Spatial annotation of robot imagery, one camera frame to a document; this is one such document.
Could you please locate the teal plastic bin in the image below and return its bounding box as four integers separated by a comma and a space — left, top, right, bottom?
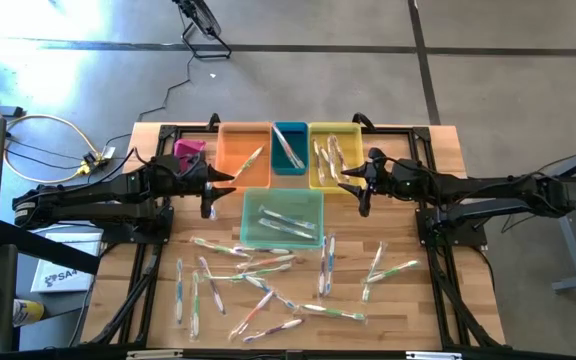
270, 121, 310, 177

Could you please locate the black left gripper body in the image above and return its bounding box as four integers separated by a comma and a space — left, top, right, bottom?
155, 153, 215, 220

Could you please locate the yellow plastic bin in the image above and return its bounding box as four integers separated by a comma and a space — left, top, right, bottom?
307, 122, 367, 195

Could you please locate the white label plate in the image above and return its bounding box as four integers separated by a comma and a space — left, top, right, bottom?
405, 351, 463, 360
125, 350, 184, 360

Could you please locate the yellow cable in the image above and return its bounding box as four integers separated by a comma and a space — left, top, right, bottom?
0, 82, 104, 185

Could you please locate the black aluminium table frame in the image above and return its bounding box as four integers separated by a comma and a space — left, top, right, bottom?
82, 123, 507, 351

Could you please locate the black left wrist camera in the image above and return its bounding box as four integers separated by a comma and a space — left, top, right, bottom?
185, 162, 208, 186

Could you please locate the green translucent plastic bin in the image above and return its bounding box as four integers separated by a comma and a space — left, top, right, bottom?
239, 187, 326, 250

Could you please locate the purple wrapped toothbrush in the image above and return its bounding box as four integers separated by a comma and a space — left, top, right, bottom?
197, 255, 227, 316
241, 317, 305, 344
231, 243, 293, 256

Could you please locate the black floor fan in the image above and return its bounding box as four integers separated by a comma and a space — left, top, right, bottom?
171, 0, 233, 61

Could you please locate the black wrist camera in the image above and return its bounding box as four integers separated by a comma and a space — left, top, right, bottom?
185, 162, 208, 186
370, 167, 394, 191

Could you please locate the yellow-green toothbrush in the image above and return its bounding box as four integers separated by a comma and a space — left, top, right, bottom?
361, 240, 388, 303

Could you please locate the yellow can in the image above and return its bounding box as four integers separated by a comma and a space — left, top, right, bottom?
12, 298, 46, 328

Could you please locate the grey metal table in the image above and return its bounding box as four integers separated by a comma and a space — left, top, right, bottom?
520, 137, 576, 295

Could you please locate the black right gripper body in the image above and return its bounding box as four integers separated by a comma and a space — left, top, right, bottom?
356, 147, 422, 217

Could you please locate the blue toothbrush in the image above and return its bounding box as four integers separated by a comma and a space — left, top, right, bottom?
174, 257, 186, 326
204, 182, 219, 222
325, 232, 338, 296
243, 275, 299, 312
317, 235, 329, 297

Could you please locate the yellow power plug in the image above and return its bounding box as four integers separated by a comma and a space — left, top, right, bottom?
76, 152, 109, 176

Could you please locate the magenta plastic bin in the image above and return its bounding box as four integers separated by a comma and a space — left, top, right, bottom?
173, 138, 208, 174

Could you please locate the black fan power cable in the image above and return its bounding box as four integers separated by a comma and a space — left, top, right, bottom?
102, 19, 194, 151

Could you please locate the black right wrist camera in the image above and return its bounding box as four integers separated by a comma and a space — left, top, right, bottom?
370, 167, 394, 191

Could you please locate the white printed box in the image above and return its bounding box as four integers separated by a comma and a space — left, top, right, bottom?
30, 232, 103, 295

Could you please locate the orange plastic bin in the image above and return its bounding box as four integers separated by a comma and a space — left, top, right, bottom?
216, 122, 273, 195

